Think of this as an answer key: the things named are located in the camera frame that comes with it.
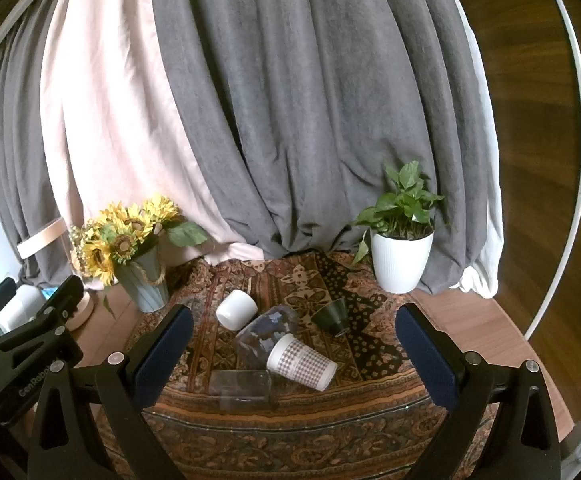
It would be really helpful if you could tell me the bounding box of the checkered paper cup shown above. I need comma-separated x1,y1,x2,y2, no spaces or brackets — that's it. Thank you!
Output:
266,332,339,392

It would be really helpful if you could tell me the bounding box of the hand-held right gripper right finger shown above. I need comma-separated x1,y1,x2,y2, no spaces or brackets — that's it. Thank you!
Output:
395,302,564,480

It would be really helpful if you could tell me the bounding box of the clear glass cup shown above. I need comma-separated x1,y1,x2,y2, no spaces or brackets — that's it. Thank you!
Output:
234,305,301,374

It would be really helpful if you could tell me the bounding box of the dark green cup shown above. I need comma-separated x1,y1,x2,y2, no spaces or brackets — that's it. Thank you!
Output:
311,297,351,336

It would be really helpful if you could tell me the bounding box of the white ribbed plant pot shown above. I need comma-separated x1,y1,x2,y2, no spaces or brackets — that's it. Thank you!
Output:
370,227,435,295

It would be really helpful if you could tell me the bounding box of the grey curtain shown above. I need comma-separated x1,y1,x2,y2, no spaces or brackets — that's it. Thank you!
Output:
148,0,489,297
0,25,87,291

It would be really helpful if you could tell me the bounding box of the clear plastic cup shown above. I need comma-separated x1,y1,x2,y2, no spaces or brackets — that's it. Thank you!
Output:
209,368,274,414

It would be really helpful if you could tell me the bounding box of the grey-blue ribbed vase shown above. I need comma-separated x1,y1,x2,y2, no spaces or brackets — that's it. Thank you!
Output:
114,246,170,314

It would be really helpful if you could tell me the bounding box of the pink curtain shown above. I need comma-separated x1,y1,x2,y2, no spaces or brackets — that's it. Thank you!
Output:
39,0,267,267

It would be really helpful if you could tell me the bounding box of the patterned brown table cloth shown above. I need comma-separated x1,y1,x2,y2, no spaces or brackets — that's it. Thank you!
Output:
93,251,502,480

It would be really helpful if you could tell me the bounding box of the white curtain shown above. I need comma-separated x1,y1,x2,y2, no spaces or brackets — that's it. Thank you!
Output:
447,0,507,297

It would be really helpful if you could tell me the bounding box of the white ceramic cup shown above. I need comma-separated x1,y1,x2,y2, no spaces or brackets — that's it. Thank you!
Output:
215,289,258,331

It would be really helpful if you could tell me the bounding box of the white cylindrical container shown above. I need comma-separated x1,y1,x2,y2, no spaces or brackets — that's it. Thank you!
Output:
0,283,46,334

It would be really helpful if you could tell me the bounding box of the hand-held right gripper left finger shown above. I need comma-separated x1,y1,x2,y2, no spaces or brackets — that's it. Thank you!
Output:
25,304,194,480

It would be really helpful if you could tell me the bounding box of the artificial sunflower bouquet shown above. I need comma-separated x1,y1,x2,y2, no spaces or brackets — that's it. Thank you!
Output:
69,193,210,292

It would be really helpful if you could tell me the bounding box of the white hoop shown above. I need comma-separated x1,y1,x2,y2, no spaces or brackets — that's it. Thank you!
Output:
521,0,581,342

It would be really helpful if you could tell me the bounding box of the green leafy plant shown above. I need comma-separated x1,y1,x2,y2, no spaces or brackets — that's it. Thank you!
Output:
351,160,446,267

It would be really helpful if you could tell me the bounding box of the pale curtain tieback band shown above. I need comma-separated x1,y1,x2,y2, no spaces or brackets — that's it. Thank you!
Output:
16,216,66,260

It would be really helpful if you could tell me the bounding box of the round wooden base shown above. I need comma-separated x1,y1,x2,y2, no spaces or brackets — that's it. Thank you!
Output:
67,287,94,332

